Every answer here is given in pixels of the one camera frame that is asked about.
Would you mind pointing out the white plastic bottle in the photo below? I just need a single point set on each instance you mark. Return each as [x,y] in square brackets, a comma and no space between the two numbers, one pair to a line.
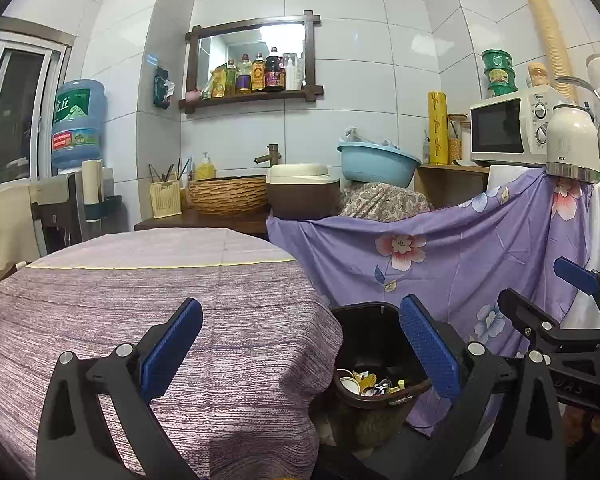
[291,75]

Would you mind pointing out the blue water jug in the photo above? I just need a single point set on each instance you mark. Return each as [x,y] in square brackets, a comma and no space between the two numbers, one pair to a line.
[77,125]

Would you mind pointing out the white electric kettle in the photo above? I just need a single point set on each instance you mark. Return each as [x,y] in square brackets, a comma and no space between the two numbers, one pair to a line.
[572,145]

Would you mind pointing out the purple floral sheet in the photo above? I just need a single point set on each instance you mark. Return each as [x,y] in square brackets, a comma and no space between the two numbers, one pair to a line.
[455,270]

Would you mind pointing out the beige cloth cover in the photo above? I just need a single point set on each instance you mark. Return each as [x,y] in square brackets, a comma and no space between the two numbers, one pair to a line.
[5,230]

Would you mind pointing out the yellow soap bottle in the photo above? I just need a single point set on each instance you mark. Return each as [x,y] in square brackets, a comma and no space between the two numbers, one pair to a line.
[206,170]

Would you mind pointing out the white microwave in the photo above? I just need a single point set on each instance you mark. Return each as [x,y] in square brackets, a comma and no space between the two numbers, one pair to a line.
[497,130]

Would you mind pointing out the woven basin sink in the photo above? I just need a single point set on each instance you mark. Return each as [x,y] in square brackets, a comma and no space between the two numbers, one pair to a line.
[227,197]

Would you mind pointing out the yellow seasoning packet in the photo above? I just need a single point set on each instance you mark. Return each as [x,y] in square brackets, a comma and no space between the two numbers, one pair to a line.
[219,82]

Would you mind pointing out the teal holder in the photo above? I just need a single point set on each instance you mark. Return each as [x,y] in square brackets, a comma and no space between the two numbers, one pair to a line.
[107,207]

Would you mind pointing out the beige chopstick holder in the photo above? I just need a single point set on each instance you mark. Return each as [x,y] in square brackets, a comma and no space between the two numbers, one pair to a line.
[166,200]

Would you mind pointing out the purple label bottle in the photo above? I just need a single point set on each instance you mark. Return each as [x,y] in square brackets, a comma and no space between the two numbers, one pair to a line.
[243,77]

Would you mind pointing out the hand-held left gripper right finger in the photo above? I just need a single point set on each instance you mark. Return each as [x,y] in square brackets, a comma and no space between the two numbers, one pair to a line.
[427,345]

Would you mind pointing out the amber sauce bottle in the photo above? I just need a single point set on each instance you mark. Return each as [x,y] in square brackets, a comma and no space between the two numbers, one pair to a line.
[258,75]

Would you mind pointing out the brown cream rice cooker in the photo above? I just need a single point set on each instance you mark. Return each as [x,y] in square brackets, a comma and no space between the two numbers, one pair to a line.
[302,195]

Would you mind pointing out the glass jar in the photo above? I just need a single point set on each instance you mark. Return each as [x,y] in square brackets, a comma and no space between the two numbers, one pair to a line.
[456,142]

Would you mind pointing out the bundle of chopsticks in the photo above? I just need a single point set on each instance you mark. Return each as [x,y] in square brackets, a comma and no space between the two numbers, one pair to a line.
[170,170]

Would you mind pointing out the green capped oil bottle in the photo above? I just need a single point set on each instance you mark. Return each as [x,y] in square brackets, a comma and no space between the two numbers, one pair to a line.
[231,80]

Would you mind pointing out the blue plastic basin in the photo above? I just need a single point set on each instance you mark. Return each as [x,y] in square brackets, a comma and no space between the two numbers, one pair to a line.
[377,165]

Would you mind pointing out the wooden framed mirror shelf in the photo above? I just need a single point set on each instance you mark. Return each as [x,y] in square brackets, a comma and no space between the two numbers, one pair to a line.
[250,35]

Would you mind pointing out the small pink pot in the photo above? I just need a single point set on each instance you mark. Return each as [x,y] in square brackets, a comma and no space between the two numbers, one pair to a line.
[192,95]

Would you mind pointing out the wooden cabinet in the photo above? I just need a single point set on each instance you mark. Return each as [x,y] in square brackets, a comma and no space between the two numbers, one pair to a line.
[445,187]

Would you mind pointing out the yellow wrap roll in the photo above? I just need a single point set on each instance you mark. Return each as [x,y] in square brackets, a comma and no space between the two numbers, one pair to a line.
[438,127]

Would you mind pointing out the tall paper cup stack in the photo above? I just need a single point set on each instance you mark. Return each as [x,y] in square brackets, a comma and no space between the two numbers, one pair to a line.
[545,30]

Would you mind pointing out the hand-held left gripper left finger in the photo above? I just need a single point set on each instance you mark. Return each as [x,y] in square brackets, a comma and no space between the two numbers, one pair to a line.
[172,345]

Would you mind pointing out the white cloth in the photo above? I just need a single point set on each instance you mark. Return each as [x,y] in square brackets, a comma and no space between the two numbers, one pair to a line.
[505,177]

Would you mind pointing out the clear plastic bag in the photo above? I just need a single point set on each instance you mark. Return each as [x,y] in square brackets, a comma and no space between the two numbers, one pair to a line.
[370,137]

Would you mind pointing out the paisley cloth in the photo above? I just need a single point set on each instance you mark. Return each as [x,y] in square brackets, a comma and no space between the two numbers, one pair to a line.
[385,205]

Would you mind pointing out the purple striped tablecloth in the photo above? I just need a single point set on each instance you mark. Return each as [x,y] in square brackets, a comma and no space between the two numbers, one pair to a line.
[180,280]

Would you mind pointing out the dark brown waste bin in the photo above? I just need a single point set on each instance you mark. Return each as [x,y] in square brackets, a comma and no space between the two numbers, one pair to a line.
[370,340]

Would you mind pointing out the brass faucet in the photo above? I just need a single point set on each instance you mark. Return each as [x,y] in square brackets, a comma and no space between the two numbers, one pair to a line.
[269,155]

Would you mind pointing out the mixed wrapper pile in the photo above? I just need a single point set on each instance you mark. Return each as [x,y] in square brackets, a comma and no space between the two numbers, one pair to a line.
[380,385]

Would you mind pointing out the sliding window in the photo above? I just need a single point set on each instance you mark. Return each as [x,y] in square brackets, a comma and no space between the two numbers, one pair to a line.
[15,110]

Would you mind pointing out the small clear bottle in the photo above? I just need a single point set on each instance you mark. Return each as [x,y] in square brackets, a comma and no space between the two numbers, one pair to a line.
[426,147]

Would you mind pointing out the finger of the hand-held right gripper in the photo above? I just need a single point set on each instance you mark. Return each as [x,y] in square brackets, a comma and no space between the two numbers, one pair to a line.
[577,275]
[530,317]

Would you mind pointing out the green wall packet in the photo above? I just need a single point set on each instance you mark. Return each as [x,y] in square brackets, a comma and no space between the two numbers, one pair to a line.
[162,87]

